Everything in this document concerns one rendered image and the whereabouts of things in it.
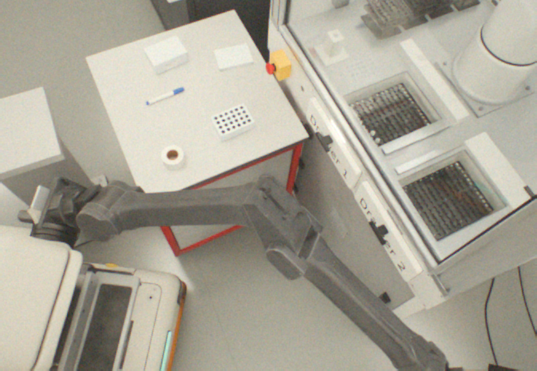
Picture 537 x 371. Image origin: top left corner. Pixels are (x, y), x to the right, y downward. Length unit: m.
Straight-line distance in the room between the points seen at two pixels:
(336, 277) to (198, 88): 1.05
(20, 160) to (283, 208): 1.11
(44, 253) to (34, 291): 0.06
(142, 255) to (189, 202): 1.47
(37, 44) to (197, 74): 1.47
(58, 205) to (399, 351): 0.70
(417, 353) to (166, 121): 1.09
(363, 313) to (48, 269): 0.53
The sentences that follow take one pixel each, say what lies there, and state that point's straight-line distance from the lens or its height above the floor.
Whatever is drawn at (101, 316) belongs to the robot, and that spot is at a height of 1.04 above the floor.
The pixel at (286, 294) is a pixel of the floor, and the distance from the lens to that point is 2.18.
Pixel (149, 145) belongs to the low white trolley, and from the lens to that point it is 1.60.
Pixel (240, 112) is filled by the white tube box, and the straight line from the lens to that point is 1.59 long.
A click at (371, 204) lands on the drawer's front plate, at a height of 0.90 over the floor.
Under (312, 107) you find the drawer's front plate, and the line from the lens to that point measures 1.48.
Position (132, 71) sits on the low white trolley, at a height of 0.76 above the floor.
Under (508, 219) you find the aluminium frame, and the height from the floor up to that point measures 1.36.
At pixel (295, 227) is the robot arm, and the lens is 0.77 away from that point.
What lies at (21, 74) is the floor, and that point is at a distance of 2.92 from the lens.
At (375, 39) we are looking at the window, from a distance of 1.10.
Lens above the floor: 2.14
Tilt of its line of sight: 63 degrees down
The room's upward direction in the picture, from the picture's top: 8 degrees clockwise
